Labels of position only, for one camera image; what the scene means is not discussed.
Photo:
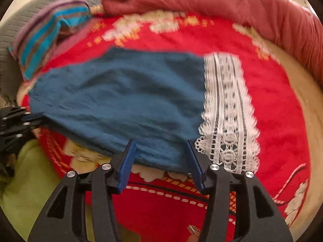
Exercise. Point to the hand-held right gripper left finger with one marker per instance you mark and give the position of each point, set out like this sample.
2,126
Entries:
127,161

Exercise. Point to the red floral blanket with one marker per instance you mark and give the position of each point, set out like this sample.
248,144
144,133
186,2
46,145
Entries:
272,105

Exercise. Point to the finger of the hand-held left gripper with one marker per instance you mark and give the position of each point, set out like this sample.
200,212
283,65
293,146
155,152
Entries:
27,124
15,113

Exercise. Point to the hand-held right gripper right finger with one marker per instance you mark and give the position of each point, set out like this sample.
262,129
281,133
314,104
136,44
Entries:
195,161

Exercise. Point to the beige bed sheet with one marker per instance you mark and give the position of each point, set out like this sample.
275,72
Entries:
307,105

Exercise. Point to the grey quilted mattress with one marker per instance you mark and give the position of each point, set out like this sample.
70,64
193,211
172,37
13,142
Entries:
25,12

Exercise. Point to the pink quilted sheet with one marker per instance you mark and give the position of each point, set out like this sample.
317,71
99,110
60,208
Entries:
73,42

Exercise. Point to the striped towel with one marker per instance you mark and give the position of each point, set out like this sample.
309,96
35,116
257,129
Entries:
40,40

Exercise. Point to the blue pants with lace trim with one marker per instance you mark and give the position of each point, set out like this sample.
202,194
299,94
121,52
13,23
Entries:
126,100

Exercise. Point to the light green cloth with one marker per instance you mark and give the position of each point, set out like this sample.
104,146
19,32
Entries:
22,194

